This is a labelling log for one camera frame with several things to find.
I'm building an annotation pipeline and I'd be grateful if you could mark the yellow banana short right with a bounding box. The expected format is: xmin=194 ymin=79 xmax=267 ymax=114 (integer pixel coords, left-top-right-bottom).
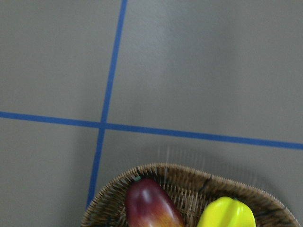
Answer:
xmin=197 ymin=197 xmax=256 ymax=227

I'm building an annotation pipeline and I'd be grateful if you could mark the red yellow mango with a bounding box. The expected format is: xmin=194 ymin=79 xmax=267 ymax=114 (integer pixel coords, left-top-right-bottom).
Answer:
xmin=125 ymin=178 xmax=186 ymax=227

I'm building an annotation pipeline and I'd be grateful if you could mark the woven wicker basket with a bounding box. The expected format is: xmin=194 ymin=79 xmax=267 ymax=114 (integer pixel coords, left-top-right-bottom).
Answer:
xmin=80 ymin=163 xmax=300 ymax=227

